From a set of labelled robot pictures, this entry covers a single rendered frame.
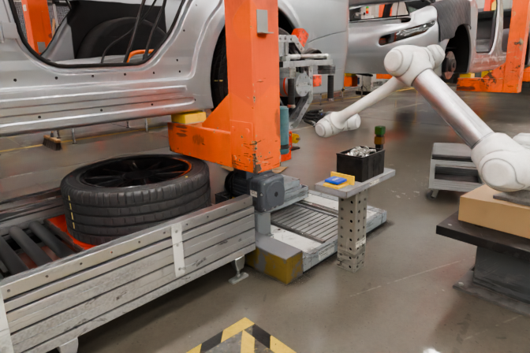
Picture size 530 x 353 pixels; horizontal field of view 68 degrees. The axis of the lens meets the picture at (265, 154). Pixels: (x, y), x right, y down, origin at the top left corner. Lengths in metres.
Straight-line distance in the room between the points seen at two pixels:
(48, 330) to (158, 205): 0.56
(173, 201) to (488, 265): 1.34
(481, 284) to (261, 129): 1.15
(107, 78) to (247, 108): 0.63
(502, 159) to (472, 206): 0.33
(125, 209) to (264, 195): 0.70
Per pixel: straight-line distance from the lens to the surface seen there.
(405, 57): 1.79
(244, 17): 1.64
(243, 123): 1.67
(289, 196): 2.50
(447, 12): 4.83
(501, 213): 1.84
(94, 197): 1.69
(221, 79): 2.17
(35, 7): 4.10
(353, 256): 1.95
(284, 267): 1.84
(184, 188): 1.70
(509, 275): 1.94
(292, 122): 2.37
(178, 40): 2.05
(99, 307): 1.55
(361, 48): 4.68
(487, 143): 1.67
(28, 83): 1.77
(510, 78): 5.46
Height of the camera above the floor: 1.00
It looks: 14 degrees down
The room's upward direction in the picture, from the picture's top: 2 degrees counter-clockwise
